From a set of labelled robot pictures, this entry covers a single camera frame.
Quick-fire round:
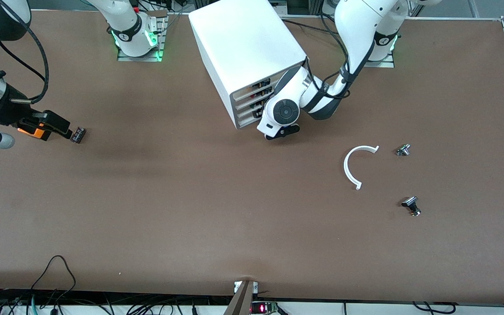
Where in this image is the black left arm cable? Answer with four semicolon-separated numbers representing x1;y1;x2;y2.
320;13;354;99

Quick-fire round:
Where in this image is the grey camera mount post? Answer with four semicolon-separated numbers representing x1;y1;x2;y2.
223;280;255;315

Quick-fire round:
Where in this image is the black cable on table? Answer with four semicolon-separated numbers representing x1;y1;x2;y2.
282;19;341;35

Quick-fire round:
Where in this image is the thin black looped cable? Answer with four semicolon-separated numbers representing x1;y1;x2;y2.
29;255;77;302

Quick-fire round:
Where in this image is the orange black button enclosure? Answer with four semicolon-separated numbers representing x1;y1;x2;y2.
17;124;53;141

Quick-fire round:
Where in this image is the black curved floor cable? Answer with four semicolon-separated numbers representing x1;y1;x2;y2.
412;301;456;315

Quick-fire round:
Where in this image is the white curved plastic arc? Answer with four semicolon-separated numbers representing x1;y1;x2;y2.
343;145;380;191

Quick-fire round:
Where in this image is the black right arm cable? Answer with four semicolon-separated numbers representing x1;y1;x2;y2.
0;0;50;105

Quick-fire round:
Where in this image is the black head push button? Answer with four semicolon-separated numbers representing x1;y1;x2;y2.
401;196;422;217

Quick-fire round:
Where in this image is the device with red light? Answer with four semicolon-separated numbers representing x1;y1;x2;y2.
250;301;281;315

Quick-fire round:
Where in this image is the aluminium arm base plate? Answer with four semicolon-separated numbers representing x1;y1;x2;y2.
117;10;168;62
364;37;395;68

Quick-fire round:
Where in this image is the black cable bundle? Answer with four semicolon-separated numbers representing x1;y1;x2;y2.
0;288;235;315

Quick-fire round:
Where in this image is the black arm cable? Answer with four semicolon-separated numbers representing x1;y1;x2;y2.
320;13;354;99
0;0;50;105

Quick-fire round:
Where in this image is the white post bracket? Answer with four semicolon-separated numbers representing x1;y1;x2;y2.
234;281;259;294

